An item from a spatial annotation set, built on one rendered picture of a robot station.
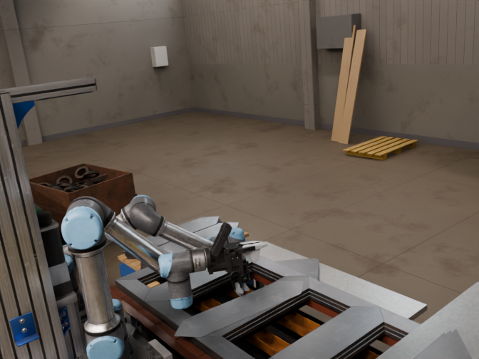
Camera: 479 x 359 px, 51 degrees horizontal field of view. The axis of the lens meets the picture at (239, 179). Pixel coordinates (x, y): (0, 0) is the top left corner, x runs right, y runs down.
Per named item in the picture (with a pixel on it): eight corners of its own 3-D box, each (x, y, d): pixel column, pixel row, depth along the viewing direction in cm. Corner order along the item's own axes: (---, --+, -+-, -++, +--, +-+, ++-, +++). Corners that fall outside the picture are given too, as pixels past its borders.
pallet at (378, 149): (378, 162, 766) (378, 155, 763) (341, 154, 821) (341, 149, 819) (420, 146, 831) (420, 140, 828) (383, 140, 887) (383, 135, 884)
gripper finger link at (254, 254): (269, 257, 171) (241, 262, 170) (266, 241, 170) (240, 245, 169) (271, 260, 168) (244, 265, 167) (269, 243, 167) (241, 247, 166)
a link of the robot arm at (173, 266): (160, 273, 170) (157, 251, 167) (192, 268, 172) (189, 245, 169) (162, 284, 162) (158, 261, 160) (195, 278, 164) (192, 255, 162)
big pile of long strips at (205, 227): (214, 219, 378) (213, 212, 376) (249, 233, 348) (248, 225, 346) (117, 256, 331) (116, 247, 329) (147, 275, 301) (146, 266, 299)
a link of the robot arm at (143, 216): (136, 206, 212) (236, 252, 226) (137, 199, 222) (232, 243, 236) (124, 230, 213) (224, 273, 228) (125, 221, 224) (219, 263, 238)
